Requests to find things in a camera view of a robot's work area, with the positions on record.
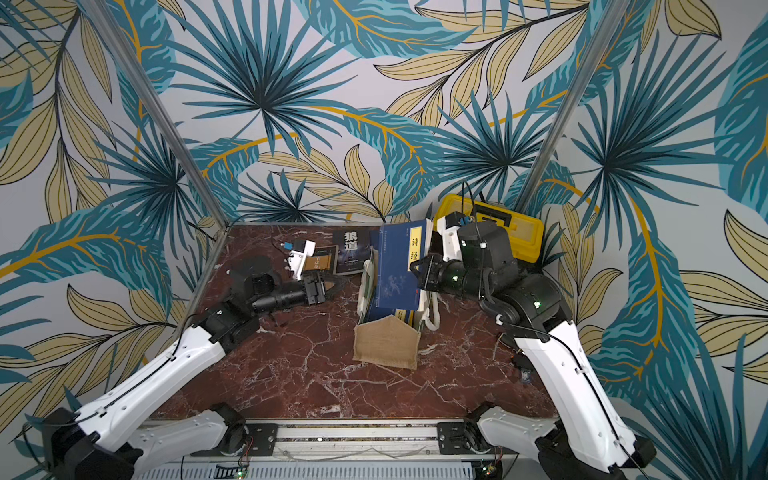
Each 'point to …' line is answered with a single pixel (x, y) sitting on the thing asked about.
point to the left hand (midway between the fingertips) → (344, 288)
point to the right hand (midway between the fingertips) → (411, 266)
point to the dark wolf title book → (353, 245)
